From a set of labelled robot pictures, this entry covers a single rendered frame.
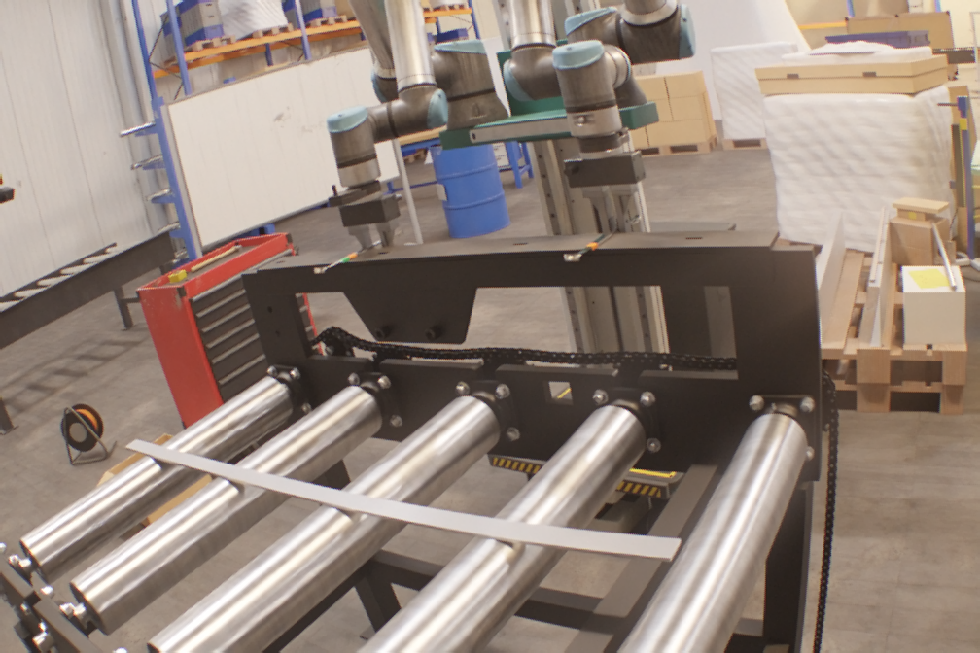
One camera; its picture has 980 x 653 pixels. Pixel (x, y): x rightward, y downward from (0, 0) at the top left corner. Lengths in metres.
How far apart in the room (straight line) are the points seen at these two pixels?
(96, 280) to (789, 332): 5.87
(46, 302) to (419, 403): 4.94
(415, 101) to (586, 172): 0.51
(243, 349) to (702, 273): 2.68
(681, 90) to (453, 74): 7.38
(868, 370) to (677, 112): 6.94
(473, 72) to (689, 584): 1.66
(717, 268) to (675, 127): 8.38
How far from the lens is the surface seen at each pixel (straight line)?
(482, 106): 2.18
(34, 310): 6.21
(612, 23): 1.91
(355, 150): 1.58
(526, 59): 1.43
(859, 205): 4.47
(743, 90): 9.37
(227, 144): 5.91
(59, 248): 11.66
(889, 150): 4.30
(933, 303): 2.85
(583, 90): 1.26
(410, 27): 1.73
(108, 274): 6.54
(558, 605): 1.75
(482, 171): 6.83
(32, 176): 11.61
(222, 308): 3.47
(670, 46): 1.86
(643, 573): 1.10
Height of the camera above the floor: 1.49
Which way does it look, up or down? 19 degrees down
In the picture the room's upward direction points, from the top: 13 degrees counter-clockwise
